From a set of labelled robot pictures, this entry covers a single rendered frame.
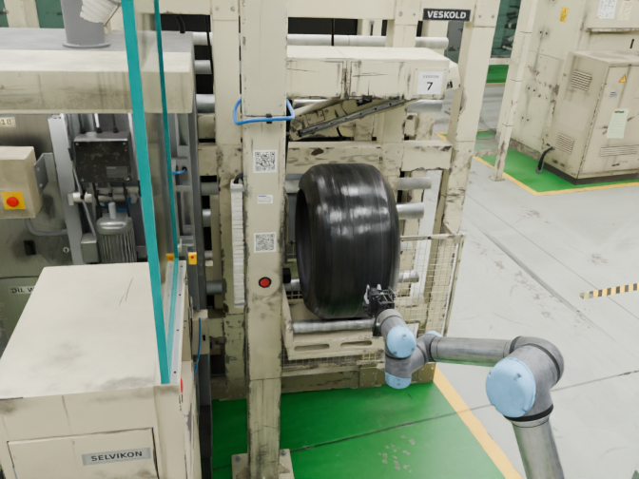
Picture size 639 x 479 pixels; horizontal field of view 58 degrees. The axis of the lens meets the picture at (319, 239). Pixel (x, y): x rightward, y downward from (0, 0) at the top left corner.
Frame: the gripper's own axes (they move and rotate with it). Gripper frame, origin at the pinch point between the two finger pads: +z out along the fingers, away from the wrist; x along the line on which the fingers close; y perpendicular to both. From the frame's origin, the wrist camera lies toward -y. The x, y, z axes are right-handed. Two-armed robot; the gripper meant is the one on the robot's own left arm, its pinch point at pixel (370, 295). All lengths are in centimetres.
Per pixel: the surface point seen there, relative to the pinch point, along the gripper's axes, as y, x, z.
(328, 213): 26.2, 13.2, 7.2
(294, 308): -26, 19, 44
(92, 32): 78, 85, 40
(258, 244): 11.8, 34.8, 18.9
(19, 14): 78, 238, 518
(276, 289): -6.4, 28.4, 21.1
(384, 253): 14.4, -4.2, 0.7
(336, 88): 61, 5, 40
